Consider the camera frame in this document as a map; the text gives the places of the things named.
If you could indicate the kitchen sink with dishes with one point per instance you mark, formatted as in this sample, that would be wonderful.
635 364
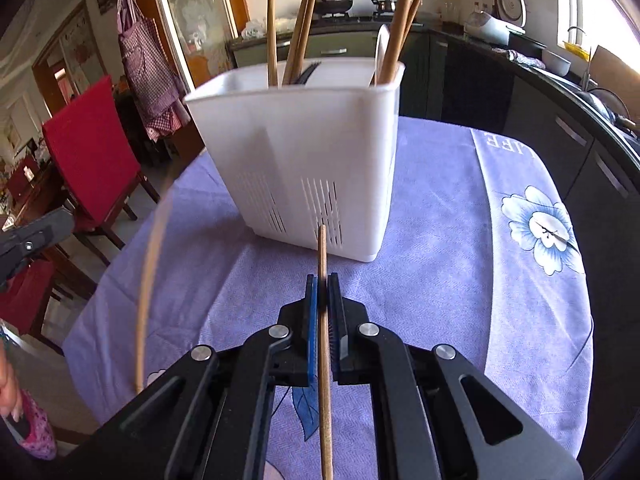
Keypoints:
605 105

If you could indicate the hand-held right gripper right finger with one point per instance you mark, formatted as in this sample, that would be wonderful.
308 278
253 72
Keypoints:
336 330

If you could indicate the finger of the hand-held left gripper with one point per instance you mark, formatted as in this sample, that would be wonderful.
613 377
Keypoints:
40 232

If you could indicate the red upholstered chair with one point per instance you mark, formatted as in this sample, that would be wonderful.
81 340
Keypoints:
90 155
25 300

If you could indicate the thin bamboo chopstick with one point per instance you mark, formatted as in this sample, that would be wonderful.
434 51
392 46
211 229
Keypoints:
322 255
271 30
294 45
142 320

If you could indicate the clear glass jar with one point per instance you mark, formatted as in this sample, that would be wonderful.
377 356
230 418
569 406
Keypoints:
450 10

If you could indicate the ridged-tip wooden chopstick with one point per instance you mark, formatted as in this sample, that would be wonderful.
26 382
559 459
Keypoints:
399 15
304 45
413 12

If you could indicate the wall poster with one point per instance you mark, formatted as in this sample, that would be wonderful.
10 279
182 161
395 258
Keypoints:
82 52

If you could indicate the white plastic bag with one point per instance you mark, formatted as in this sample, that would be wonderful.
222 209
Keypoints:
255 30

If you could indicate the crumpled cloth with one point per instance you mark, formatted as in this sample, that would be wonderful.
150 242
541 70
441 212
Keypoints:
520 57

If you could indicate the white rice cooker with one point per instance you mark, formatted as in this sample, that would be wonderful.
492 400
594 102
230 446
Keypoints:
492 25

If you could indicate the gas stove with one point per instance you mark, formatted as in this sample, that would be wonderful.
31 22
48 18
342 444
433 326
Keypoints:
360 17

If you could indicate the steel pot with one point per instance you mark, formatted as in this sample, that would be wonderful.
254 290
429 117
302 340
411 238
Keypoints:
386 5

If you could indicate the black wok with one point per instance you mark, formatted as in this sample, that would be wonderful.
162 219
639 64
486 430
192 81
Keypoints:
334 2

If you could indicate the white spoon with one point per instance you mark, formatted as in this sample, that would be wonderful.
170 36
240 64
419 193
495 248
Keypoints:
381 55

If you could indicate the checkered apron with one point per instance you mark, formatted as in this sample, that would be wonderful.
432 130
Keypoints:
145 70

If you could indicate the wooden glass-door cabinet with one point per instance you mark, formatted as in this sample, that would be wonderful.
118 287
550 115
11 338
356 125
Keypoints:
200 5

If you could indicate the purple floral tablecloth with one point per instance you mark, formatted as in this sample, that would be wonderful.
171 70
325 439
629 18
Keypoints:
440 270

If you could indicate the person's left hand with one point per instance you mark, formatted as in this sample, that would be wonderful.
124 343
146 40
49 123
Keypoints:
7 385

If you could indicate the dark wooden table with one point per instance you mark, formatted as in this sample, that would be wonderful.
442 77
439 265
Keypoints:
30 195

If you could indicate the white bowl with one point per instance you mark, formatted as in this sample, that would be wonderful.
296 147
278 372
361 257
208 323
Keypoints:
557 62

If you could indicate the white plastic utensil holder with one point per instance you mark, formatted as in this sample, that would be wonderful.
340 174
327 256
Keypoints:
280 150

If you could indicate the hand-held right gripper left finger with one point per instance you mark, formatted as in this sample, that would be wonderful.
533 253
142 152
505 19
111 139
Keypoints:
311 340

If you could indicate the black plastic utensil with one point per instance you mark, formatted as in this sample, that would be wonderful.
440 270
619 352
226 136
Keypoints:
306 75

